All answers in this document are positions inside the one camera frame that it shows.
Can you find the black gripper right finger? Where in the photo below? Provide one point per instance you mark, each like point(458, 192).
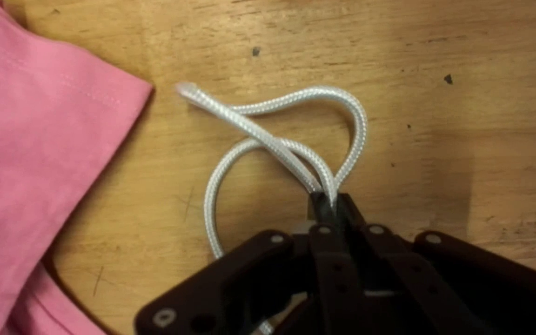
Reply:
point(441, 285)

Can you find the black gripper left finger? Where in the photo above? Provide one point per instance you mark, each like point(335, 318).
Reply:
point(236, 285)

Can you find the pink cloth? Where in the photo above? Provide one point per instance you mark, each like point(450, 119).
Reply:
point(31, 141)

